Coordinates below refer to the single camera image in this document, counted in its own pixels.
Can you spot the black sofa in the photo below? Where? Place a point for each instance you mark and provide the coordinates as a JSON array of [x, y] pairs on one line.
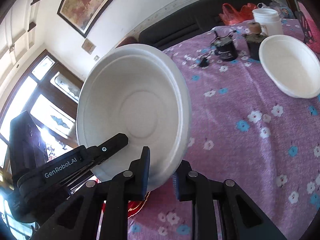
[[192, 20]]

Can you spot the dark wooden door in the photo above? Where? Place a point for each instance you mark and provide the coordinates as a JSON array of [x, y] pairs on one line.
[[50, 93]]

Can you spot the black small adapter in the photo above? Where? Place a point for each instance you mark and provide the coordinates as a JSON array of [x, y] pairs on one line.
[[204, 63]]

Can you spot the white plastic jar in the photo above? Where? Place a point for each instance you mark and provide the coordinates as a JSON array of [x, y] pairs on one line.
[[269, 21]]

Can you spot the dark jar with twine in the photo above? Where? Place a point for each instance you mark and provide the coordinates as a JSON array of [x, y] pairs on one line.
[[254, 39]]

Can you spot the clear plastic bag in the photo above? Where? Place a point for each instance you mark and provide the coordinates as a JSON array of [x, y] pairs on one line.
[[263, 6]]

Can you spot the small wall certificate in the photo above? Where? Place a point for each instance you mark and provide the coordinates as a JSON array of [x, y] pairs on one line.
[[88, 46]]

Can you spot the red scalloped plate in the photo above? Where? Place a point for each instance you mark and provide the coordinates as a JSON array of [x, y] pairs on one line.
[[135, 204]]

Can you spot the black round device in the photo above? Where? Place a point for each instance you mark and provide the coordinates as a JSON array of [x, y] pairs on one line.
[[224, 46]]

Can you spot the purple floral tablecloth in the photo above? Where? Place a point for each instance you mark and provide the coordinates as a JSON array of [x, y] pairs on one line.
[[244, 128]]

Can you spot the cartoon printed bag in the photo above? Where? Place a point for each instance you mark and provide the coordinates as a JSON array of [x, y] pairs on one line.
[[283, 10]]

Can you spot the white bowl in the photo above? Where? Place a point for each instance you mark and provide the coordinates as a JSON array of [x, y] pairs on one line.
[[291, 65], [139, 91]]

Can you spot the maroon armchair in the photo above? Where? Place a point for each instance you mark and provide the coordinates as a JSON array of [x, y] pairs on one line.
[[127, 40]]

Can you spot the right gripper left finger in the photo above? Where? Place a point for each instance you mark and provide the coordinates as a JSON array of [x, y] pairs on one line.
[[100, 210]]

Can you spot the red plastic bag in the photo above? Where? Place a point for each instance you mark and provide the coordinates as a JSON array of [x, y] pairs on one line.
[[231, 16]]

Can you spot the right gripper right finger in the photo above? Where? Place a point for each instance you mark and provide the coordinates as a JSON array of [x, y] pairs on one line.
[[221, 210]]

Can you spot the horse painting framed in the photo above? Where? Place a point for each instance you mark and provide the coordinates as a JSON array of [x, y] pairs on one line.
[[81, 15]]

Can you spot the pink thermos bottle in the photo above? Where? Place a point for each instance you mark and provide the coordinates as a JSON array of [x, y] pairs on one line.
[[315, 31]]

